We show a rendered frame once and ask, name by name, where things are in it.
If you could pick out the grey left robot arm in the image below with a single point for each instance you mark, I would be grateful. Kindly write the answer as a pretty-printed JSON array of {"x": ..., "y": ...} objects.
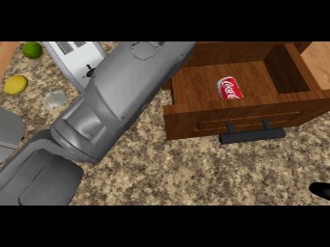
[{"x": 111, "y": 96}]

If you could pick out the wooden drawer front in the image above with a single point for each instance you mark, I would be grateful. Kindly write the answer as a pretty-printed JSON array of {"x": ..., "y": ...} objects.
[{"x": 248, "y": 115}]

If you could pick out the red soda can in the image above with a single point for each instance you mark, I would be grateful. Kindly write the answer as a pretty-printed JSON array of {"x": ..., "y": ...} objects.
[{"x": 229, "y": 88}]

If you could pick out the wooden drawer box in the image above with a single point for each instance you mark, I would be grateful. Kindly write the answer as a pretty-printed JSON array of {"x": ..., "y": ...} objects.
[{"x": 201, "y": 83}]

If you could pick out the wooden cabinet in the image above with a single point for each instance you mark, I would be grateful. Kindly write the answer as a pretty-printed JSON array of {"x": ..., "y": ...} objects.
[{"x": 229, "y": 51}]

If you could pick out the pale grey garlic bulb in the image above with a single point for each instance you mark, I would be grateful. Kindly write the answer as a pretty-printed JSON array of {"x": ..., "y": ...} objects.
[{"x": 55, "y": 99}]

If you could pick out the white toaster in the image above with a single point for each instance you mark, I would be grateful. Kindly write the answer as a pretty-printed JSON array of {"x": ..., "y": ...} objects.
[{"x": 77, "y": 61}]

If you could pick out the yellow lemon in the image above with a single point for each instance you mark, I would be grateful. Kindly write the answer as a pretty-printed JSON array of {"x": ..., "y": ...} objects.
[{"x": 15, "y": 85}]

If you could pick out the green lime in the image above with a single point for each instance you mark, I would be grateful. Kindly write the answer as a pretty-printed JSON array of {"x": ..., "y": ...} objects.
[{"x": 33, "y": 50}]

